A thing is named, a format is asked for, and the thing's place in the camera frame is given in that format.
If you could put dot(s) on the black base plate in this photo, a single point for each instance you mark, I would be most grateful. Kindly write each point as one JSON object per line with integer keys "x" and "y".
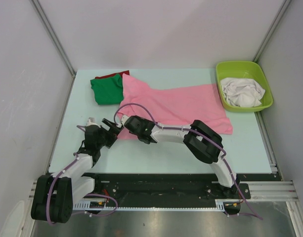
{"x": 169, "y": 187}

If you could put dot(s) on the folded green t shirt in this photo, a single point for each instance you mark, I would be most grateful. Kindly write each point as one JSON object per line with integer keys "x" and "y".
{"x": 108, "y": 91}

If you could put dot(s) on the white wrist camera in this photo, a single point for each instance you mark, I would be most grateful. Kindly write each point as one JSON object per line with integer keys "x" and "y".
{"x": 91, "y": 121}
{"x": 123, "y": 120}

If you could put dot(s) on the white t shirt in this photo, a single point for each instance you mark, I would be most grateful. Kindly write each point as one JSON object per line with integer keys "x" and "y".
{"x": 245, "y": 93}

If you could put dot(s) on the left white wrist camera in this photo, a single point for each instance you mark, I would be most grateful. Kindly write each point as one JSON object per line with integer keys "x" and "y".
{"x": 91, "y": 121}

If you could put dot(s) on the slotted cable duct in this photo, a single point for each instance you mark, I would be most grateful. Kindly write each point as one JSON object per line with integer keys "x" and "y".
{"x": 141, "y": 205}

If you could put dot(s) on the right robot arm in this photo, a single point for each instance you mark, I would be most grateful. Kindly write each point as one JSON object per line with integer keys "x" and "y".
{"x": 202, "y": 142}

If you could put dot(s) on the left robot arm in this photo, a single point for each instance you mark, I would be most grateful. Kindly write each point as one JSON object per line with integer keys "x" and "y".
{"x": 56, "y": 193}

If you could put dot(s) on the aluminium frame post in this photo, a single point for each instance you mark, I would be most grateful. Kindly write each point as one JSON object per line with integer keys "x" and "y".
{"x": 52, "y": 35}
{"x": 283, "y": 9}

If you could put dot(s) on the right aluminium frame post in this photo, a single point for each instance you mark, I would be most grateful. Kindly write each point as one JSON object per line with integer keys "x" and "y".
{"x": 283, "y": 9}

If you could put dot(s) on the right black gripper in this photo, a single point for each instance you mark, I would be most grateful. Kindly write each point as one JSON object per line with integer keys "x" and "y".
{"x": 146, "y": 121}

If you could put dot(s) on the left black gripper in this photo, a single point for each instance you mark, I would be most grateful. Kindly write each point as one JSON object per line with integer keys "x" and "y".
{"x": 112, "y": 134}

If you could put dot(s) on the pink t shirt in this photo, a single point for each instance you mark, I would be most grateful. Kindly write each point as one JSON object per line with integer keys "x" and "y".
{"x": 177, "y": 106}

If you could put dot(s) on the folded red t shirt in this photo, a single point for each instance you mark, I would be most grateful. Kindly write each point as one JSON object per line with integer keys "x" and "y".
{"x": 127, "y": 72}

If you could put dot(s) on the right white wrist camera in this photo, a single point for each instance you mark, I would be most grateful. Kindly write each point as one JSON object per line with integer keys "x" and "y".
{"x": 123, "y": 120}

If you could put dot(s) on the left aluminium frame post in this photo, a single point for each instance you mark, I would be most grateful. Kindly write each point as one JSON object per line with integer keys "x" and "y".
{"x": 52, "y": 35}

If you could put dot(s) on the green plastic basin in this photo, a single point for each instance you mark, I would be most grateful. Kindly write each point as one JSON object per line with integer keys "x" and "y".
{"x": 240, "y": 70}

